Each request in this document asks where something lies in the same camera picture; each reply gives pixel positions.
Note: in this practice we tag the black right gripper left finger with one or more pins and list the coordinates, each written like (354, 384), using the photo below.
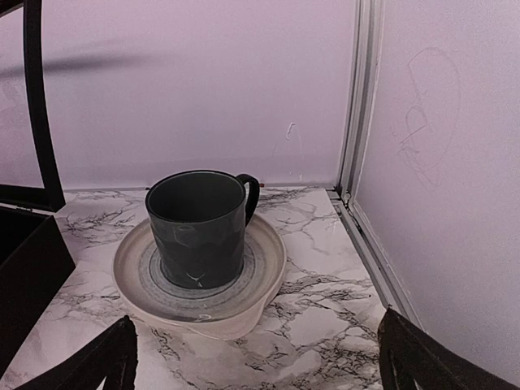
(108, 361)

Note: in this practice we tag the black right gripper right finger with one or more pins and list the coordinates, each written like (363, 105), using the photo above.
(410, 359)

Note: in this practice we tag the beige ceramic plate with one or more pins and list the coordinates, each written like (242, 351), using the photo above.
(225, 313)

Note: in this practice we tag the black display case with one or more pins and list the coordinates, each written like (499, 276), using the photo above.
(35, 261)

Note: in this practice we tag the dark grey ceramic mug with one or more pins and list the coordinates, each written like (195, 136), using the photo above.
(198, 219)

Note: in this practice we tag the right aluminium corner post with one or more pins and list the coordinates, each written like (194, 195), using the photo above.
(368, 32)

